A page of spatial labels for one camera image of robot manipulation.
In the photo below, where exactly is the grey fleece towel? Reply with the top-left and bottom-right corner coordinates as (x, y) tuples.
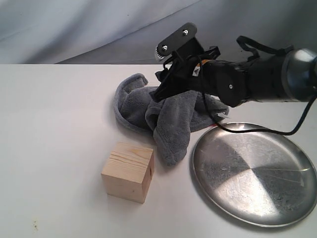
(113, 73), (229, 166)

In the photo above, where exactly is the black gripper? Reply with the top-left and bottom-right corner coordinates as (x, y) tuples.
(150, 57), (218, 101)

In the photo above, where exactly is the white backdrop sheet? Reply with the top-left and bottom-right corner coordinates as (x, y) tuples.
(0, 0), (317, 64)

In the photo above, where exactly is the black camera cable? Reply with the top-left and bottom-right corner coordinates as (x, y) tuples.
(162, 36), (317, 136)

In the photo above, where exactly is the round steel plate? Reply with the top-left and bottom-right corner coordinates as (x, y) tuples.
(190, 122), (317, 228)

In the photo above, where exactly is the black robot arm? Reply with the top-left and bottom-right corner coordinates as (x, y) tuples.
(150, 49), (317, 107)

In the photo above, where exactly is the wrist camera with black bracket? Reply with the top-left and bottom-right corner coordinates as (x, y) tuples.
(155, 22), (205, 65)

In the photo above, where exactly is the light wooden cube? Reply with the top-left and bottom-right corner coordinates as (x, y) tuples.
(101, 142), (155, 203)

